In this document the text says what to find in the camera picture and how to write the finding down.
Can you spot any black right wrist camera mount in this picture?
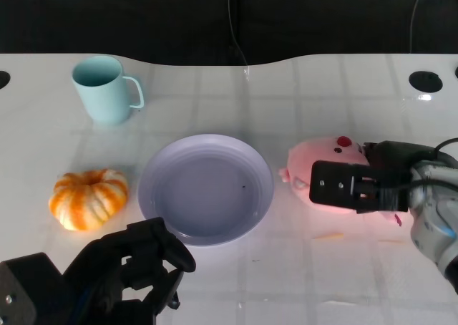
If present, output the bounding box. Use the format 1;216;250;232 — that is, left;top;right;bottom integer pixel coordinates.
309;160;409;214

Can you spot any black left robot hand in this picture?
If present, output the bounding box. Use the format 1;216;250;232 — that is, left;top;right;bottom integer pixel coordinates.
63;217;197;325

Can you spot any orange white striped pumpkin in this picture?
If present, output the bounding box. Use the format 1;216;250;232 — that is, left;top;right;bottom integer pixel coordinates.
48;168;129;232

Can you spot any thin white hanging cable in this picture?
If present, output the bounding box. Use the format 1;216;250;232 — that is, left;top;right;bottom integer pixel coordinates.
409;0;429;54
228;0;248;68

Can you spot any light blue plastic cup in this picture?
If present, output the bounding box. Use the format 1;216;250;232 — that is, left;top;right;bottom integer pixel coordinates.
71;54;145;125

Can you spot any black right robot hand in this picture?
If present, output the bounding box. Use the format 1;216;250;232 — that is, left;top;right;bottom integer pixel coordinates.
362;140;440;178

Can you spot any black backdrop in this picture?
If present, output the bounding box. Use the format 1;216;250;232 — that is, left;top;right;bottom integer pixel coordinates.
0;0;458;67

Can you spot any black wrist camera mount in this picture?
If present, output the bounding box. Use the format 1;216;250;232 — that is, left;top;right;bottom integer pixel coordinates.
309;160;409;214
0;252;66;325

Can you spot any pink plush doll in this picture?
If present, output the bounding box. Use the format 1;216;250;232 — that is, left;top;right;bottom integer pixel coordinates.
278;135;404;228

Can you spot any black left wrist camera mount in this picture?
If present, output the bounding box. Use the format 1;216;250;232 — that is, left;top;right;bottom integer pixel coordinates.
0;252;66;325

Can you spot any lavender plastic plate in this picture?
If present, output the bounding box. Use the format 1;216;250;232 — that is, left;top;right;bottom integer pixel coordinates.
137;134;275;246

